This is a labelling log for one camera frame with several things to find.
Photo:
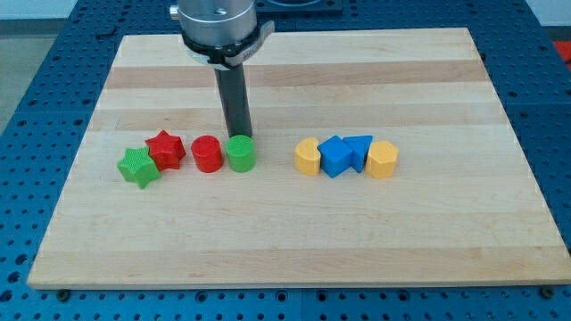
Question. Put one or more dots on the wooden board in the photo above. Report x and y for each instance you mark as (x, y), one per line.
(462, 207)

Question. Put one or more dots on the red star block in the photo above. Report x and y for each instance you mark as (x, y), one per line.
(166, 150)

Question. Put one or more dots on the blue cube block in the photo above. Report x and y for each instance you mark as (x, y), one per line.
(336, 156)

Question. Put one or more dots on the blue triangle block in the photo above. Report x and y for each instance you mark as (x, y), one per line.
(359, 146)

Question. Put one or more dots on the yellow hexagon block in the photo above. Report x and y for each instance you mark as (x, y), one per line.
(381, 159)

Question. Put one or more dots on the grey clamp tool mount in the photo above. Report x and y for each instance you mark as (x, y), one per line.
(230, 56)

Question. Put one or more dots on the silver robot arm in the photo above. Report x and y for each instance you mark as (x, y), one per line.
(223, 34)

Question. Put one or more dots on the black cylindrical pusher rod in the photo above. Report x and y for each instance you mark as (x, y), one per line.
(234, 101)

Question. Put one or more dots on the yellow half-moon block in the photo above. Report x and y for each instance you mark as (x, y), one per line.
(307, 156)

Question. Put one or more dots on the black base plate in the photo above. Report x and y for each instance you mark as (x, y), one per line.
(298, 6)

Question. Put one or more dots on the red cylinder block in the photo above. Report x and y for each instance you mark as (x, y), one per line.
(207, 154)

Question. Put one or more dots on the green cylinder block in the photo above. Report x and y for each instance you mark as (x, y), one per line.
(240, 150)

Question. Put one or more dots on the green star block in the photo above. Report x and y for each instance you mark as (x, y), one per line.
(138, 167)

